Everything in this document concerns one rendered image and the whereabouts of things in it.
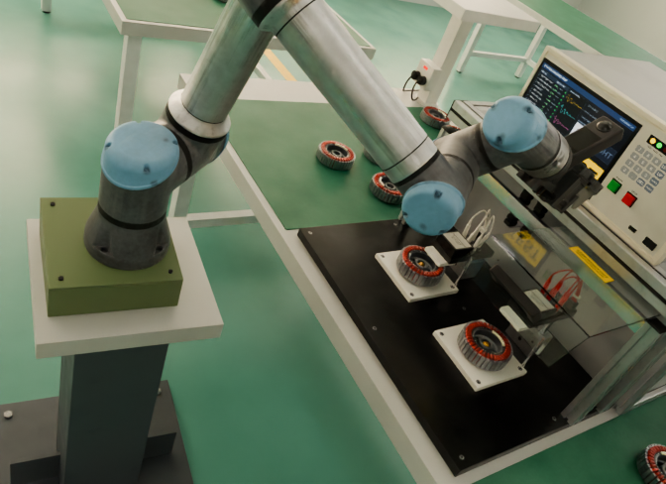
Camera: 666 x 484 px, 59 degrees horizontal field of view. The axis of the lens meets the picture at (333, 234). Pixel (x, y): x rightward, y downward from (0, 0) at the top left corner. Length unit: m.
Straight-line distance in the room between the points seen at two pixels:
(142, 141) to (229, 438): 1.12
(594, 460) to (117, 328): 0.94
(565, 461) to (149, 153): 0.94
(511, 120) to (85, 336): 0.77
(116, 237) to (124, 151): 0.16
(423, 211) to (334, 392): 1.40
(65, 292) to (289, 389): 1.12
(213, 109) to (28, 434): 1.13
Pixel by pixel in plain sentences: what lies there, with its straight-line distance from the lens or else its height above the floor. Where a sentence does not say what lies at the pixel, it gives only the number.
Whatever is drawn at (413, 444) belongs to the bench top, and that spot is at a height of 0.75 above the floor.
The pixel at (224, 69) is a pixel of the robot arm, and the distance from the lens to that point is 0.98.
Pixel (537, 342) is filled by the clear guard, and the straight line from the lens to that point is 1.00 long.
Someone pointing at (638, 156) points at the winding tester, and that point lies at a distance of 1.19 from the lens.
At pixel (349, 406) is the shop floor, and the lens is 2.08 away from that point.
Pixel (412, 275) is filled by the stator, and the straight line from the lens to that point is 1.33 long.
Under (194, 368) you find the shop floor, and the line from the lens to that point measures 2.02.
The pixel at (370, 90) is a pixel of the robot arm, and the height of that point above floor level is 1.31.
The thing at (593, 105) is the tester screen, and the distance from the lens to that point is 1.24.
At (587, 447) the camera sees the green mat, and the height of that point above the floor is 0.75.
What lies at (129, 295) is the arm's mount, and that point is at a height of 0.79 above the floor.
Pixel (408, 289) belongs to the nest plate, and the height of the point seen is 0.78.
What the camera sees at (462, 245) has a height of 0.87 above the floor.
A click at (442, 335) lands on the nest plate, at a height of 0.78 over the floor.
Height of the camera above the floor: 1.59
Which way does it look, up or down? 36 degrees down
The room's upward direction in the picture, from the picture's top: 22 degrees clockwise
